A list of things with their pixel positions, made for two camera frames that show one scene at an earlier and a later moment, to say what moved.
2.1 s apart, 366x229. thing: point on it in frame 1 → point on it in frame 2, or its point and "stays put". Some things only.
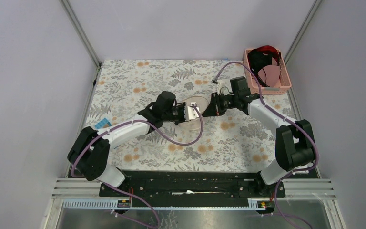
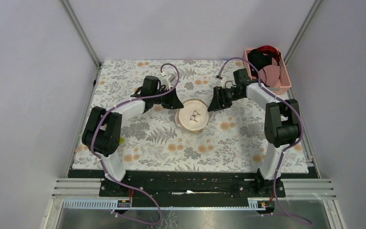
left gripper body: (177, 115) → (162, 90)
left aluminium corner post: (81, 31) stays put
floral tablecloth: (234, 140) stays put
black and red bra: (265, 61) stays put
